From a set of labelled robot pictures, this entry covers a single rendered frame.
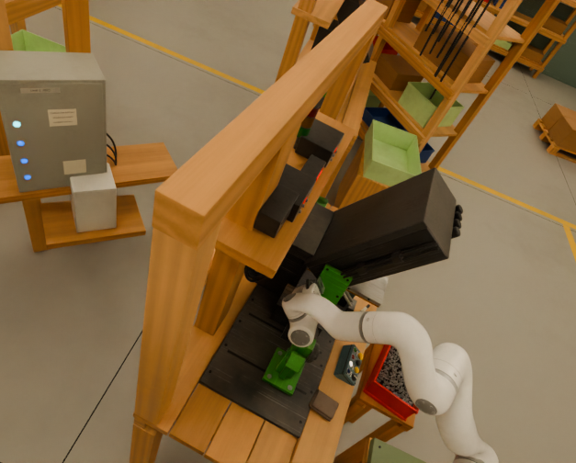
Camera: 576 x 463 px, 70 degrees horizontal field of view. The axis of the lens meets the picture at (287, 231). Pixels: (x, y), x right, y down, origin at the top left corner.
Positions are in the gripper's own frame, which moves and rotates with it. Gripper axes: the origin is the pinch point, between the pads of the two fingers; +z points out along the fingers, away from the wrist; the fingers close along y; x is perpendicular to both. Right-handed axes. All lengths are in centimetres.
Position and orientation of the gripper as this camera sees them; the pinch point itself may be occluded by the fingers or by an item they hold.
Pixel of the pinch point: (315, 287)
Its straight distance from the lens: 159.9
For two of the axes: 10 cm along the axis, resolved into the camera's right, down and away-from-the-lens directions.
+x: -9.1, 2.5, 3.2
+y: -3.5, -8.9, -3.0
